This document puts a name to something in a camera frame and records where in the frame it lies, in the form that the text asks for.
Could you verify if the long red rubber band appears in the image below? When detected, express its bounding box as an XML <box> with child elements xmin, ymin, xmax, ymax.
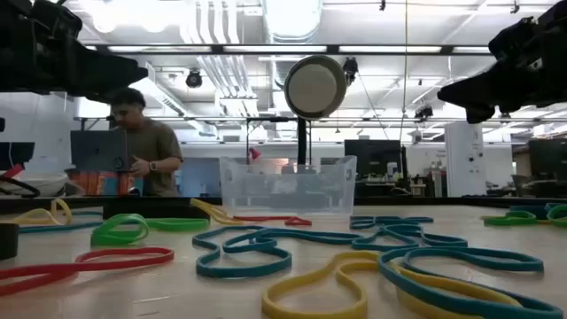
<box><xmin>0</xmin><ymin>246</ymin><xmax>175</xmax><ymax>298</ymax></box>

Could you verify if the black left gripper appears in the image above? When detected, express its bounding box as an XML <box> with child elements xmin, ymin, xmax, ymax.
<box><xmin>0</xmin><ymin>0</ymin><xmax>150</xmax><ymax>104</ymax></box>

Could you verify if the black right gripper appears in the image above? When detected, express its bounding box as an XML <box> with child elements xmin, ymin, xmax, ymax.
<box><xmin>437</xmin><ymin>0</ymin><xmax>567</xmax><ymax>125</ymax></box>

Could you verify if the dark laptop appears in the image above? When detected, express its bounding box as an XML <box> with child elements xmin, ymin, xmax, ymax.
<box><xmin>69</xmin><ymin>128</ymin><xmax>130</xmax><ymax>173</ymax></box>

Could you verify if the clear plastic bin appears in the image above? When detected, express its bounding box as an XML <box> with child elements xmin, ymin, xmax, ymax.
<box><xmin>219</xmin><ymin>154</ymin><xmax>358</xmax><ymax>217</ymax></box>

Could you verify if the person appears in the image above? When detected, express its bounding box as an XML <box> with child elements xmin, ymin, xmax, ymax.
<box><xmin>108</xmin><ymin>87</ymin><xmax>184</xmax><ymax>198</ymax></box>

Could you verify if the orange cardboard box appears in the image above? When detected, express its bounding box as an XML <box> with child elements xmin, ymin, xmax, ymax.
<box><xmin>66</xmin><ymin>170</ymin><xmax>145</xmax><ymax>197</ymax></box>

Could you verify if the white bowl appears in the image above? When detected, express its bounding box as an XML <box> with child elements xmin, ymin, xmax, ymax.
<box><xmin>12</xmin><ymin>170</ymin><xmax>68</xmax><ymax>198</ymax></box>

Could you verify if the black monitor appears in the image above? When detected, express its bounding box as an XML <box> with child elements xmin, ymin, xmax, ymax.
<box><xmin>0</xmin><ymin>141</ymin><xmax>35</xmax><ymax>172</ymax></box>
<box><xmin>344</xmin><ymin>139</ymin><xmax>407</xmax><ymax>178</ymax></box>

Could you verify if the black desk lamp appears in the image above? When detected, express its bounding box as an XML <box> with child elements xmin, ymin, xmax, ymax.
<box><xmin>283</xmin><ymin>54</ymin><xmax>348</xmax><ymax>178</ymax></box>

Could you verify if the yellow rubber band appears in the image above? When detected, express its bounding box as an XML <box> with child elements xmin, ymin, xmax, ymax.
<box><xmin>260</xmin><ymin>250</ymin><xmax>526</xmax><ymax>319</ymax></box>
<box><xmin>12</xmin><ymin>198</ymin><xmax>74</xmax><ymax>226</ymax></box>
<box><xmin>190</xmin><ymin>198</ymin><xmax>245</xmax><ymax>226</ymax></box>

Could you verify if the small green rubber band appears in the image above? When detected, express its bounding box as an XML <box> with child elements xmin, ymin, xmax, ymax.
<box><xmin>90</xmin><ymin>214</ymin><xmax>150</xmax><ymax>247</ymax></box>

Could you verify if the white cabinet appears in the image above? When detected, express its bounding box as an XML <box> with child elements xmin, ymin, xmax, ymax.
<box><xmin>444</xmin><ymin>121</ymin><xmax>487</xmax><ymax>198</ymax></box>

